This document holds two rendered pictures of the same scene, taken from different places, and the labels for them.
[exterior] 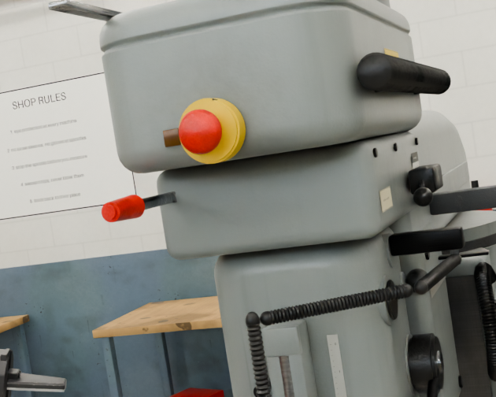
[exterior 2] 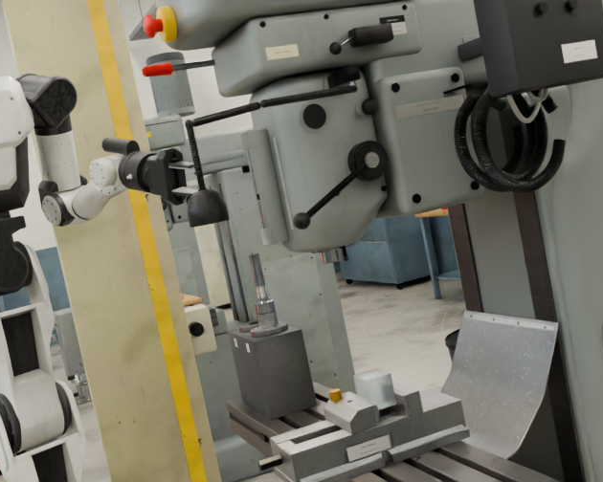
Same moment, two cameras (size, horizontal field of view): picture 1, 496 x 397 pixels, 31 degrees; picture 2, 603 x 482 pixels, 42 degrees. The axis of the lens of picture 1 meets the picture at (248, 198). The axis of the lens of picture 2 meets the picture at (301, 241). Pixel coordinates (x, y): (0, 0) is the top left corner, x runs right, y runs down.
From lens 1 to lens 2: 1.18 m
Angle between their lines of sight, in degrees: 48
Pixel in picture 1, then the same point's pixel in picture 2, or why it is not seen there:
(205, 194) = (220, 59)
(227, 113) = (162, 14)
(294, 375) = (252, 160)
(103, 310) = not seen: outside the picture
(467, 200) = (474, 47)
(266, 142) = (182, 27)
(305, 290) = (264, 111)
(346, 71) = not seen: outside the picture
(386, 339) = (305, 140)
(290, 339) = (246, 139)
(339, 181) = (245, 44)
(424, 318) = (388, 133)
